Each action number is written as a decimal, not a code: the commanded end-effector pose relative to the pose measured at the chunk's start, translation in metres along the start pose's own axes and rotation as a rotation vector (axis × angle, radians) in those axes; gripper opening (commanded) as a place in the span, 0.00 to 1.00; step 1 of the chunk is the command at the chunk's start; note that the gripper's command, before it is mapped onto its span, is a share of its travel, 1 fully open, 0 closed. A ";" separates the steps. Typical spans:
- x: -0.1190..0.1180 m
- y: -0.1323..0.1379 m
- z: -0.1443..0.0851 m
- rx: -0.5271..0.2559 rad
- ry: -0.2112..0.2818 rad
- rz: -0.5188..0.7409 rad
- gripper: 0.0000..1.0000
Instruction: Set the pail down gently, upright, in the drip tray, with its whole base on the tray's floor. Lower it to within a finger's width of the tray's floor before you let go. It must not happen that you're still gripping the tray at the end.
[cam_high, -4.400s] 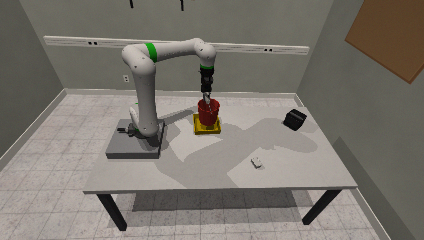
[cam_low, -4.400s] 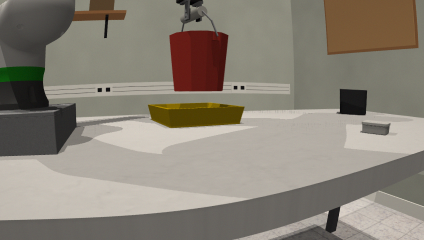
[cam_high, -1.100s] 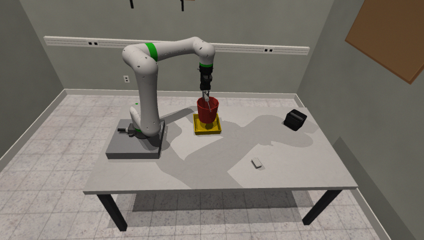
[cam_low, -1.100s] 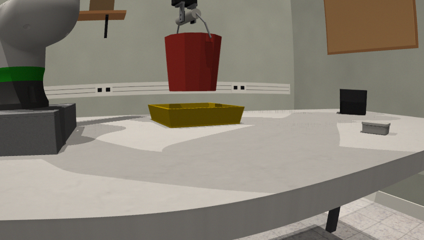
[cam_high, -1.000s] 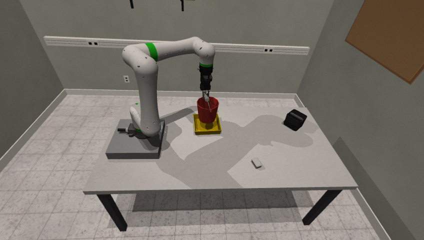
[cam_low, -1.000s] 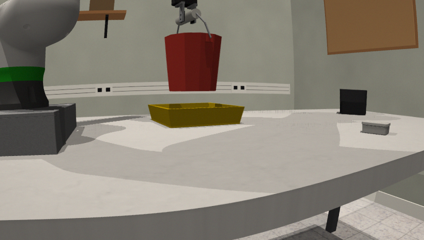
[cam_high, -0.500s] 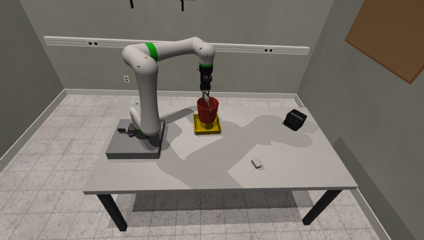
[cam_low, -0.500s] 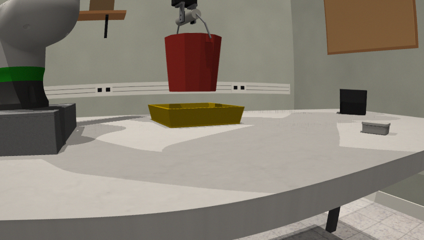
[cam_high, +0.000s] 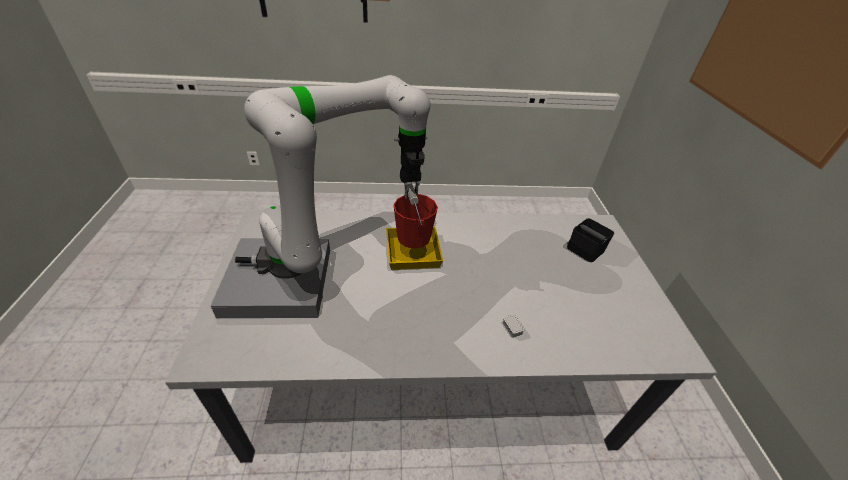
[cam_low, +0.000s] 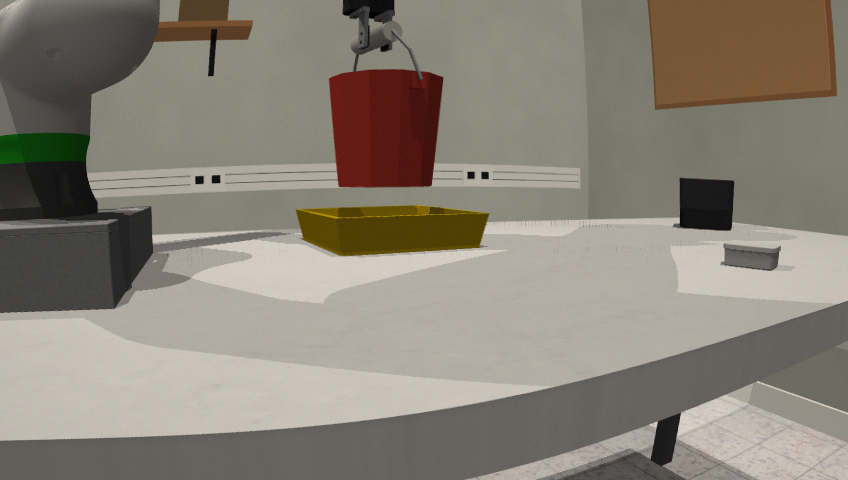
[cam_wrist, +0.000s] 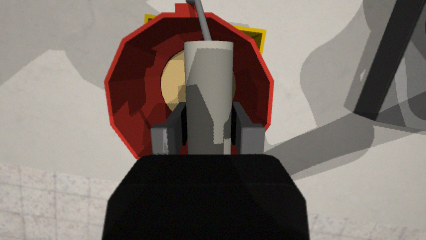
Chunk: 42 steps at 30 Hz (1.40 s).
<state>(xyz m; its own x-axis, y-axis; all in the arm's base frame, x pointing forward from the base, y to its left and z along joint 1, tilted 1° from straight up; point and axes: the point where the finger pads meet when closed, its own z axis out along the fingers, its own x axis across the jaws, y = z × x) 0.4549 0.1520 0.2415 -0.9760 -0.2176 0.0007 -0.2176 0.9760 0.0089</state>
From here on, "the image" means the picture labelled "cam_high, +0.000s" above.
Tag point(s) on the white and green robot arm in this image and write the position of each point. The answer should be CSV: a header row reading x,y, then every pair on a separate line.
x,y
285,117

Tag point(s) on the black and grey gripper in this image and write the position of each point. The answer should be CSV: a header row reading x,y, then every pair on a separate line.
x,y
412,157

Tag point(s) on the red bucket with grey handle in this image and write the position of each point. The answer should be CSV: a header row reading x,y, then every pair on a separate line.
x,y
414,218

